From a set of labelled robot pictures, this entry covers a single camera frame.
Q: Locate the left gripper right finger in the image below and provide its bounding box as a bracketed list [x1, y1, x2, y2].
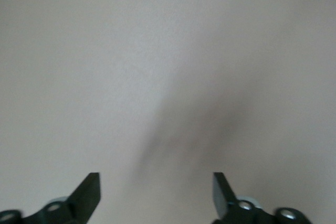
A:
[212, 172, 312, 224]

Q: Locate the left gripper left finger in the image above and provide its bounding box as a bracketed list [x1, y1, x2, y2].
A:
[0, 172, 101, 224]

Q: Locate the table cover sheet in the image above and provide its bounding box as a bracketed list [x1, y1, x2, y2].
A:
[0, 0, 336, 224]

